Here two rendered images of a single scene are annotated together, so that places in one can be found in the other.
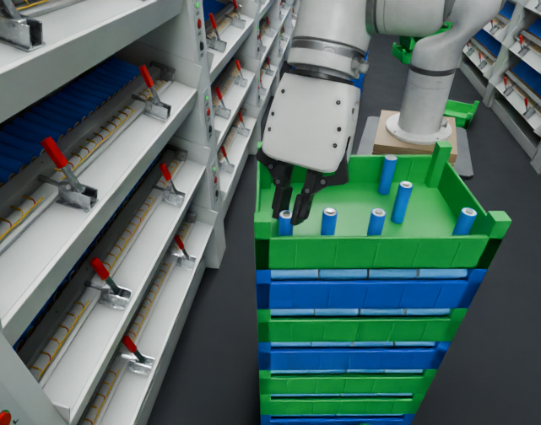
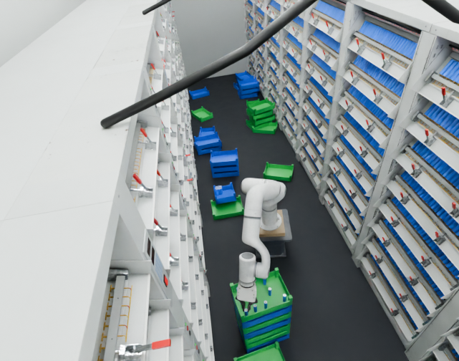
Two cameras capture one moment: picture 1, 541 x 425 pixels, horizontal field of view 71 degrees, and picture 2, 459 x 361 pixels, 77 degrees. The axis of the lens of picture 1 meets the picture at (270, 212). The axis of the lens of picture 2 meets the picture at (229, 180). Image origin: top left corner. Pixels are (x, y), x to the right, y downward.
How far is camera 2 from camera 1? 1.31 m
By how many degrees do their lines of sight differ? 10
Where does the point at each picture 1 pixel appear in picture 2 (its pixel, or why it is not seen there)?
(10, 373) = not seen: outside the picture
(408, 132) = (266, 225)
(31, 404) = not seen: outside the picture
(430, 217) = (277, 291)
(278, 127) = (240, 295)
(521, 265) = (317, 258)
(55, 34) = (193, 297)
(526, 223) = (319, 236)
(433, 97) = (271, 216)
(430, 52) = (266, 206)
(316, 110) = (248, 292)
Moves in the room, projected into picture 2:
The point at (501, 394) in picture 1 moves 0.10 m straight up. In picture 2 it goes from (314, 314) to (316, 308)
